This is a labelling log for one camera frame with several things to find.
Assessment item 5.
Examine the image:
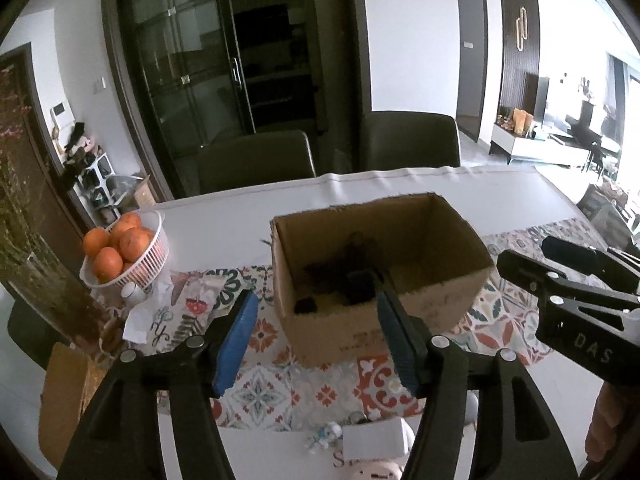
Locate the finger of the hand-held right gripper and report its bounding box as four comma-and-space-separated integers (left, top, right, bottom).
497, 249, 640, 312
541, 236, 640, 293

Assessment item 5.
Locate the dark glass door cabinet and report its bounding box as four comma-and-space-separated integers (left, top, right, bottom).
102, 0, 372, 201

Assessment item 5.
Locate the floral patterned pouch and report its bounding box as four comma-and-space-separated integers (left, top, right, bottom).
150, 270, 237, 356

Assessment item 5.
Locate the grey room door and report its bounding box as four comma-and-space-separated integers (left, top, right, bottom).
457, 0, 489, 143

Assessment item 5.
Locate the brown cardboard box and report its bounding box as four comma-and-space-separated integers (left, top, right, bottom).
270, 192, 496, 368

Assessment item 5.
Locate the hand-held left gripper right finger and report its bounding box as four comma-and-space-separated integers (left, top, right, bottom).
376, 290, 581, 480

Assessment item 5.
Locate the white low cabinet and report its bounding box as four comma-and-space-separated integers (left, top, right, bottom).
490, 122, 591, 168

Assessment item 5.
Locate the colourful tile patterned mat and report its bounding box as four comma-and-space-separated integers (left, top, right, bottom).
157, 220, 608, 432

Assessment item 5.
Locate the white slotted plastic basket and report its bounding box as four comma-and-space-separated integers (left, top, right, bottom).
80, 210, 171, 291

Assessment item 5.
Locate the wall intercom panel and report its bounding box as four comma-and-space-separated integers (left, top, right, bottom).
52, 102, 71, 136

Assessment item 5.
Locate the dried flower bunch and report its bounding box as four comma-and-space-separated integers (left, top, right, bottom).
0, 70, 101, 341

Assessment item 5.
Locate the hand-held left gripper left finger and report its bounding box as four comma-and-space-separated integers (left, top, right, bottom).
57, 289, 261, 480

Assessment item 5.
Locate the person's right hand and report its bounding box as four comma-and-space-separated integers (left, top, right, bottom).
585, 384, 623, 468

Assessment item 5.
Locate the black clip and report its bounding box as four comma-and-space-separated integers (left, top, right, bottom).
342, 232, 387, 307

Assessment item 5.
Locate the pink toy face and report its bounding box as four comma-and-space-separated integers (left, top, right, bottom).
345, 460, 404, 480

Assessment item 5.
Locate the brown paper bag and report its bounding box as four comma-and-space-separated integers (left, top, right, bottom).
39, 342, 108, 468

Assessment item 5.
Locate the dark slatted wall panel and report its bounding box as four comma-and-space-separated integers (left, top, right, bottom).
497, 0, 541, 122

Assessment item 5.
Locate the orange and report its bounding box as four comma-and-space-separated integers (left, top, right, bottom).
82, 228, 111, 258
111, 212, 143, 235
94, 247, 124, 283
119, 228, 153, 262

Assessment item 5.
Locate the small brown carton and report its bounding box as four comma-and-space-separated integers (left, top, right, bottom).
132, 175, 157, 209

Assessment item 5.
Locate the astronaut keychain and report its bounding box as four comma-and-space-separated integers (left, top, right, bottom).
305, 422, 344, 454

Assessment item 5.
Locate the dark dining chair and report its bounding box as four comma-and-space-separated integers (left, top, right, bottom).
196, 130, 317, 196
361, 111, 462, 171

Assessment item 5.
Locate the white tablecloth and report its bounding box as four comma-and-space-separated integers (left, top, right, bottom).
135, 165, 593, 273

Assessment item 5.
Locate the white shoe rack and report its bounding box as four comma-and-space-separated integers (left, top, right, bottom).
62, 122, 117, 226

